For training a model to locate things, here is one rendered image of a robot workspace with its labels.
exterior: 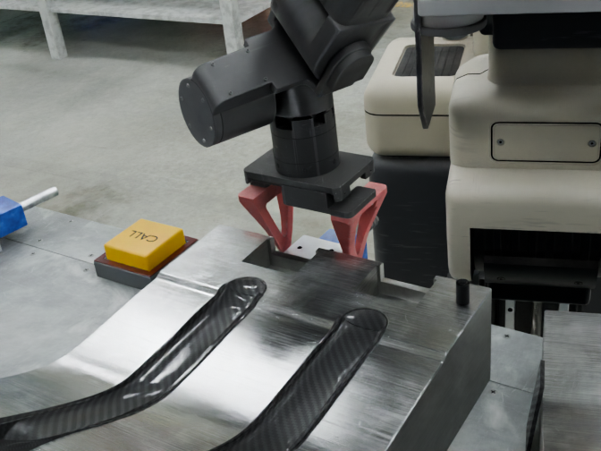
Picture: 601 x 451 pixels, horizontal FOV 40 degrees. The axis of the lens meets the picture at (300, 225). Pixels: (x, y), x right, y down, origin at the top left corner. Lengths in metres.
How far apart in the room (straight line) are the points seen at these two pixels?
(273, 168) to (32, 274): 0.32
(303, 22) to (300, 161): 0.13
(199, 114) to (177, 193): 2.18
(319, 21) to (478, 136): 0.41
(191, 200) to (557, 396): 2.25
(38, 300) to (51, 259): 0.08
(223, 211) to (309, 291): 2.03
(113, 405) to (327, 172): 0.27
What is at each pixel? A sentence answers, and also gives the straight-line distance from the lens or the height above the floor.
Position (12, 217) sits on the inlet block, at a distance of 1.00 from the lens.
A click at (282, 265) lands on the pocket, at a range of 0.74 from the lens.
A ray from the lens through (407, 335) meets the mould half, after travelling 0.61.
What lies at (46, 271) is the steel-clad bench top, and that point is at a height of 0.80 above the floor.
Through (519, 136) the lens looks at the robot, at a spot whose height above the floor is 0.85.
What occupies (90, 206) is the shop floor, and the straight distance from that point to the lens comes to 2.88.
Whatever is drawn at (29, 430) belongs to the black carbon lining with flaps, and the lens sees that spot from 0.55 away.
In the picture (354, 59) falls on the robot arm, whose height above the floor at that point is 1.06.
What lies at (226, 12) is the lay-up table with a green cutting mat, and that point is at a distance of 3.71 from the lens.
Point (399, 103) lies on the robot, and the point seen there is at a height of 0.78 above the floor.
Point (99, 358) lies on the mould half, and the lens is 0.65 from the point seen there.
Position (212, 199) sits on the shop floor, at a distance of 2.76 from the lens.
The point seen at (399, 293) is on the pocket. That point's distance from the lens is 0.69.
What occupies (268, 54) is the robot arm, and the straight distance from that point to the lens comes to 0.66.
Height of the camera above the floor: 1.26
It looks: 30 degrees down
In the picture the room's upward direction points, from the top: 7 degrees counter-clockwise
